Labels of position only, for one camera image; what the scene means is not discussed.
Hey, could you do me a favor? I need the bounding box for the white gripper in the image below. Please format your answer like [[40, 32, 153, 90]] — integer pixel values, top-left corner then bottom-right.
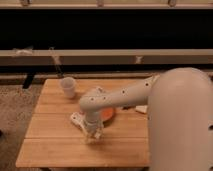
[[84, 112, 103, 142]]

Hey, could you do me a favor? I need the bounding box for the white plastic bottle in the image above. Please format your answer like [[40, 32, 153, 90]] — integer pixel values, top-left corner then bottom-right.
[[70, 112, 96, 139]]

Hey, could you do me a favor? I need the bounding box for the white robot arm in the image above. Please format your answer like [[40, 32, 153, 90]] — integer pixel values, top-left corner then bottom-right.
[[79, 68, 213, 171]]

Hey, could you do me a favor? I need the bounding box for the orange bowl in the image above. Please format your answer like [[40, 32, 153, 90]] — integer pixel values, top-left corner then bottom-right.
[[101, 108, 116, 122]]

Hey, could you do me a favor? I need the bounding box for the wooden table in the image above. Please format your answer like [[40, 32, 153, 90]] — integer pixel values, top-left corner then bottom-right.
[[16, 79, 149, 168]]

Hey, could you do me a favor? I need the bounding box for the white plastic cup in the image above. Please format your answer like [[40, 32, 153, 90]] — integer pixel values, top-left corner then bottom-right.
[[60, 77, 76, 98]]

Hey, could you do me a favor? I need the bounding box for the black post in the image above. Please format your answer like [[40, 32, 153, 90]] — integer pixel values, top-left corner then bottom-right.
[[22, 72, 36, 89]]

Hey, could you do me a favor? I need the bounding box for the grey rail beam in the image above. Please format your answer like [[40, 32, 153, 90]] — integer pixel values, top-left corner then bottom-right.
[[0, 49, 213, 66]]

